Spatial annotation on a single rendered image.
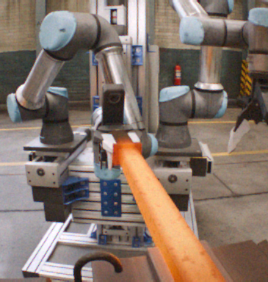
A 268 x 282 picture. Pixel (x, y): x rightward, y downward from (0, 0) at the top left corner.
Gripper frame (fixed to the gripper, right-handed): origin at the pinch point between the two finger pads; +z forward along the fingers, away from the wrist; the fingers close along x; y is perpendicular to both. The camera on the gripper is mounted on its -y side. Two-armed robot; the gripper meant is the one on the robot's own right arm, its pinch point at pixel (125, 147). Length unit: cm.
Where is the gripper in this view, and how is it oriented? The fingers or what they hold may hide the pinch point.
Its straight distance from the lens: 51.0
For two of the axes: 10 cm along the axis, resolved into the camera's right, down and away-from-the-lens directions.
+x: -9.8, 0.5, -1.8
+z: 1.9, 2.9, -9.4
